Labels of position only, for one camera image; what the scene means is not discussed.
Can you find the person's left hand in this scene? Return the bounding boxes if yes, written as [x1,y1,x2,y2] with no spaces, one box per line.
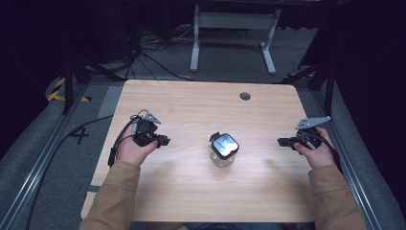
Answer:
[116,124,159,168]

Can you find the tangle of black floor cables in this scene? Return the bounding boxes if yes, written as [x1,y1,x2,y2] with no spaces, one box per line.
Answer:
[123,23,252,81]

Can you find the grey metal stand frame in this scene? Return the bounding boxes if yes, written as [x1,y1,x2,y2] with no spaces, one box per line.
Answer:
[190,4,282,77]

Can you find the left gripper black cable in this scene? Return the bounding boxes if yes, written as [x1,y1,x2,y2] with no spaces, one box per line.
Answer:
[107,109,149,169]

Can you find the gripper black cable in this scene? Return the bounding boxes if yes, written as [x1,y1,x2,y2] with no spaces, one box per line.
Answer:
[107,109,149,169]
[306,131,345,175]

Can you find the clear square jar black lid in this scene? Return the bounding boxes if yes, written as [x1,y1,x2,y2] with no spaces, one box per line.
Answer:
[209,130,240,169]

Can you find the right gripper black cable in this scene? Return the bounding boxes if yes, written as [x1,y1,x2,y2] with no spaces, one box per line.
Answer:
[306,131,345,175]

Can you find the black tripod stand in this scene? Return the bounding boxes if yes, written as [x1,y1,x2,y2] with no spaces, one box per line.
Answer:
[282,60,337,117]
[60,52,126,115]

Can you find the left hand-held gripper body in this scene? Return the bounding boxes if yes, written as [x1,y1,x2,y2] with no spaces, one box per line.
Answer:
[131,109,163,149]

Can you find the person's right hand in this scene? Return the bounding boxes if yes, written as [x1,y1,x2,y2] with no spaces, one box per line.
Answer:
[293,126,337,171]

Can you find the yellow black striped floor tape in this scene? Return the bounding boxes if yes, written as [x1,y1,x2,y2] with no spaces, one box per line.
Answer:
[47,77,93,104]

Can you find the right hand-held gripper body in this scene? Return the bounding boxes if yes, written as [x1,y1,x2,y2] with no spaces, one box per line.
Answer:
[294,115,333,151]

